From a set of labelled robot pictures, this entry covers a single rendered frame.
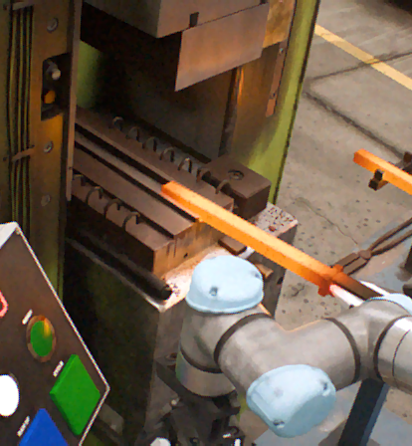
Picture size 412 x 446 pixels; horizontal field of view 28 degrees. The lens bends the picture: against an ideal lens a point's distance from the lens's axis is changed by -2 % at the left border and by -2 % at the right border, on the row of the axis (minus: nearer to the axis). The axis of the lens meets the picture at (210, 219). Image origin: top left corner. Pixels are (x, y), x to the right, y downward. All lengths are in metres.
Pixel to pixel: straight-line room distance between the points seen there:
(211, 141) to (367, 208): 1.74
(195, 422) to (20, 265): 0.28
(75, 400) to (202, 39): 0.52
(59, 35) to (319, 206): 2.21
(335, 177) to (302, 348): 2.69
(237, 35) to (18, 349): 0.56
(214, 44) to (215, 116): 0.45
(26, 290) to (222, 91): 0.73
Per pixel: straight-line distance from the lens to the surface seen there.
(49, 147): 1.28
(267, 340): 0.82
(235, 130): 1.66
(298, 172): 3.46
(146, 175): 1.51
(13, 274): 1.01
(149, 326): 1.39
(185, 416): 0.99
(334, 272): 1.30
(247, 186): 1.54
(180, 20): 1.14
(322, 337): 0.83
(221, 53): 1.24
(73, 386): 1.08
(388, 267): 1.94
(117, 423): 1.68
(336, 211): 3.28
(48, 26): 1.18
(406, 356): 0.82
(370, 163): 1.76
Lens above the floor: 1.83
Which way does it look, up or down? 36 degrees down
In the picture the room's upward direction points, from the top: 10 degrees clockwise
